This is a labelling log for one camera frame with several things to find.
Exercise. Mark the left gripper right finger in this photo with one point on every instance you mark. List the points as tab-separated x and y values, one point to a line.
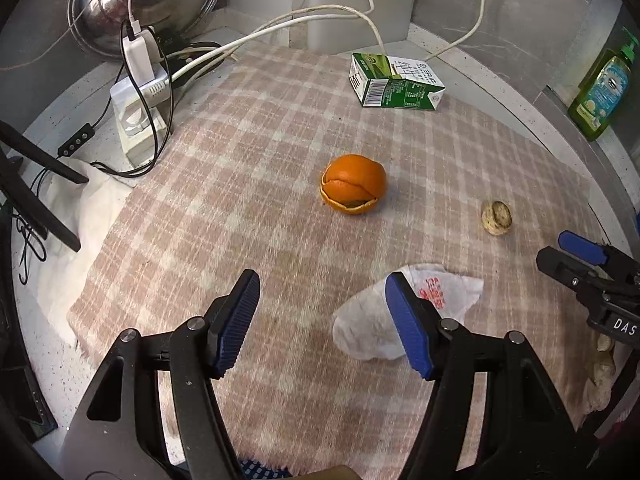
526	431

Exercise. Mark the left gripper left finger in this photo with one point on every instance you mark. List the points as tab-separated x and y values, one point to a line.
117	430

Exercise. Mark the white plastic bag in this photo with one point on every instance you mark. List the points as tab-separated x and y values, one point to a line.
364	329

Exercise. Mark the orange peel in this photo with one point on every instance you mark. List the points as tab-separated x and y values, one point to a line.
353	184

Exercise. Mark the green white milk carton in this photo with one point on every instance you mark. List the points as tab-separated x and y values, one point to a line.
384	81

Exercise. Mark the right hand in white glove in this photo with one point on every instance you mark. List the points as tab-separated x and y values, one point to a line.
601	376

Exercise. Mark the small round nut shell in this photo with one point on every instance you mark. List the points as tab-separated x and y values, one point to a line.
496	218

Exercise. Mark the green dish soap bottle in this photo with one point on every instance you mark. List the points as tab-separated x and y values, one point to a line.
603	88

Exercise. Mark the white cloth under tablecloth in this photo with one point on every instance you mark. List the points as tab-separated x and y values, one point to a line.
88	210

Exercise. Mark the black tripod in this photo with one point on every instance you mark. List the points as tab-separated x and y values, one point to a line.
25	198

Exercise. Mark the pink plaid tablecloth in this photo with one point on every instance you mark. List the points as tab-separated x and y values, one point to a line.
238	187

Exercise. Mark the white power strip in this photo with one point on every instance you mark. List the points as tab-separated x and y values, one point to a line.
137	134

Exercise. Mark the white charger adapter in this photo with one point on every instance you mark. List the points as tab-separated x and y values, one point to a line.
141	54

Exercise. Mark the black inline cable controller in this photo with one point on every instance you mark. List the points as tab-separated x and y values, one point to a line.
81	137

